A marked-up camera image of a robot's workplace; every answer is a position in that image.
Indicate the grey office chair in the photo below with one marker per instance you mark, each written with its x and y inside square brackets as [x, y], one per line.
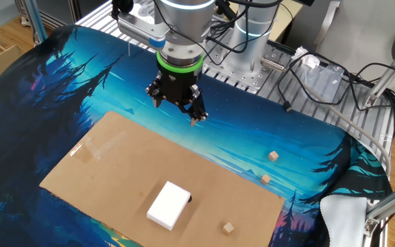
[355, 34]

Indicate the brown cardboard sheet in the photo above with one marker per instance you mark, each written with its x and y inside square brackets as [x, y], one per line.
[122, 178]

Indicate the forest print table mat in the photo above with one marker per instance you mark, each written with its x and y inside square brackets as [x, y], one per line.
[29, 137]

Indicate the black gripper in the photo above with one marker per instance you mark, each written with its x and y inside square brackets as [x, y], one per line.
[178, 85]

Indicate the silver cylindrical base connector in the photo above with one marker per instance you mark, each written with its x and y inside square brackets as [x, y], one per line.
[272, 64]

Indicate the black base plug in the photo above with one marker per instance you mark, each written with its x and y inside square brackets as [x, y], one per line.
[224, 8]

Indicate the small wooden cube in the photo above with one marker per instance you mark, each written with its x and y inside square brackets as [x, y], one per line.
[273, 156]
[265, 178]
[228, 228]

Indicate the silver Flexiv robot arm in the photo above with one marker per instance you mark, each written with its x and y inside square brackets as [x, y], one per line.
[183, 20]

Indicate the white sponge block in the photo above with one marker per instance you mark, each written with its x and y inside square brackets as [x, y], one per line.
[168, 206]

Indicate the clear plastic bag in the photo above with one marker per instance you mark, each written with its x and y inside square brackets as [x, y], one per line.
[324, 82]

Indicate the crumpled white paper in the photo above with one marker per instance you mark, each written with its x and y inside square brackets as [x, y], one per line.
[309, 61]

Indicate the aluminium frame post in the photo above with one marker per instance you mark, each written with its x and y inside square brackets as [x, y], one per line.
[37, 20]
[389, 202]
[386, 77]

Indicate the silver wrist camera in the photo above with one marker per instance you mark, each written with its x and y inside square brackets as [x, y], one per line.
[139, 31]

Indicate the dark aluminium framed cabinet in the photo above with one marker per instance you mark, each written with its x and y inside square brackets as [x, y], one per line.
[74, 10]

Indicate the clear adhesive tape strip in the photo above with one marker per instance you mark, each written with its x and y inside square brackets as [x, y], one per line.
[93, 149]

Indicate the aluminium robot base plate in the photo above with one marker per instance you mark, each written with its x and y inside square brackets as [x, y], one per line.
[249, 81]

